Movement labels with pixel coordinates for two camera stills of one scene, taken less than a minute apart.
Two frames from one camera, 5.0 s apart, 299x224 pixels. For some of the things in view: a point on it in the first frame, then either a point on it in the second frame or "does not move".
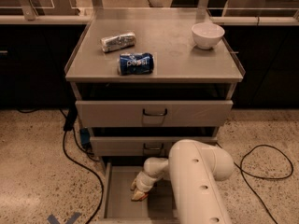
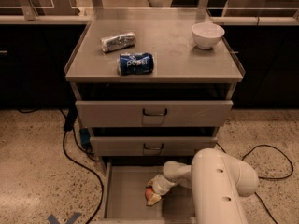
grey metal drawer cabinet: (143, 80) does not move
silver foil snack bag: (118, 42) does not move
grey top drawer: (154, 113) does not move
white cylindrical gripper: (144, 183) → (161, 184)
